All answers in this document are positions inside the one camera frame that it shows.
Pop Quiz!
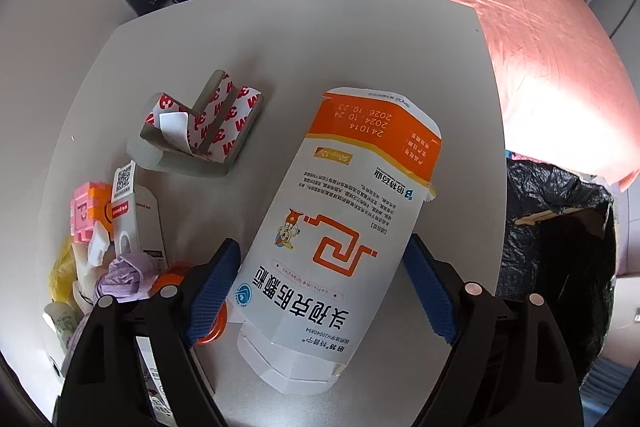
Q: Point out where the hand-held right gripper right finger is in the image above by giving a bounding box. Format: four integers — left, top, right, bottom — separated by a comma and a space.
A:
402, 234, 586, 427

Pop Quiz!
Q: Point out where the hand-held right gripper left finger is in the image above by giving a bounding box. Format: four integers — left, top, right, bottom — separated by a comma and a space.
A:
52, 238, 242, 427

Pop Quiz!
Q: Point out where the white thermometer box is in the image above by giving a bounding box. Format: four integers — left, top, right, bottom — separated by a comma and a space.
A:
109, 161, 168, 278

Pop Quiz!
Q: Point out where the white orange medicine carton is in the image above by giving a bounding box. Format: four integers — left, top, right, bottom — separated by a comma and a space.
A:
227, 87, 443, 410

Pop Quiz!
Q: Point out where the black trash bag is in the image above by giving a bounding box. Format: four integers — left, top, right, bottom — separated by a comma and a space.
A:
500, 157, 631, 388

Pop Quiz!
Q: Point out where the white foam with plastic holder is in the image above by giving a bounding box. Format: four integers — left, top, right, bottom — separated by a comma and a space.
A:
72, 227, 116, 308

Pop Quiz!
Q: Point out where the orange tape roll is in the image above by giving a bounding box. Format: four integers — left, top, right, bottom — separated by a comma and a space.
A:
152, 262, 229, 348

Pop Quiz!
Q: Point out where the purple crumpled bag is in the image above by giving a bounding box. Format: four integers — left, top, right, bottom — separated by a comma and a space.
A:
95, 253, 158, 303

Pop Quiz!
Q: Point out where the white printed carton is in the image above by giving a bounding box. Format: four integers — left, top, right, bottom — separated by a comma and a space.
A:
134, 336, 176, 427

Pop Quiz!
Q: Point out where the orange printed carton scrap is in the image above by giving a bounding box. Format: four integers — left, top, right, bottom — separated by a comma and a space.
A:
514, 206, 581, 228

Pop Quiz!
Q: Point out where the pink white puzzle cube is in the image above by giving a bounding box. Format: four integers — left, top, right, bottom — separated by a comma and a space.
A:
70, 182, 113, 258

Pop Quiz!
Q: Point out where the yellow blue snack wrapper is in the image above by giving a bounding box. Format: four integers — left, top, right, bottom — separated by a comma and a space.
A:
48, 237, 81, 308

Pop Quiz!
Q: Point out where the pale crumpled wrapper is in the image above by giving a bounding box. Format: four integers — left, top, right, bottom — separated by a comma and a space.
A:
42, 302, 81, 358

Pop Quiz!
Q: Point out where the grey foam corner guard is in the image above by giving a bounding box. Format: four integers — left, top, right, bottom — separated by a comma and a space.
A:
126, 69, 265, 180

